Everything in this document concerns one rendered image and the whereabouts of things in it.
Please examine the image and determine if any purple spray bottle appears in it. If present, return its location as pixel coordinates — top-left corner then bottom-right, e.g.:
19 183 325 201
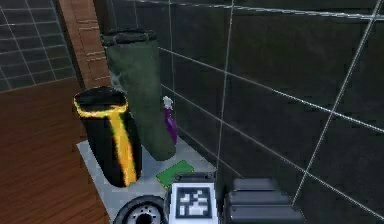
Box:
162 95 179 146

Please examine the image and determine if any brown wooden door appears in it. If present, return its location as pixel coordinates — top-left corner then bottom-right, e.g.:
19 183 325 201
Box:
53 0 113 90

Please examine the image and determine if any grey floor mat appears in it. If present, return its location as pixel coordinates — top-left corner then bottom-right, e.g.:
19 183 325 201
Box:
76 135 218 224

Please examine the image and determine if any black bin with yellow stripe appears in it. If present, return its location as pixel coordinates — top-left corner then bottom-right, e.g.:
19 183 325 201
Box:
73 86 143 188

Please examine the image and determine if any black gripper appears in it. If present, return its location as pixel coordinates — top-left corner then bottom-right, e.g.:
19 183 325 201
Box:
112 195 169 224

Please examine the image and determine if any tall dark green bin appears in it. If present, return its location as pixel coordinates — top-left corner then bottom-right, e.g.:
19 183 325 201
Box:
100 28 177 162

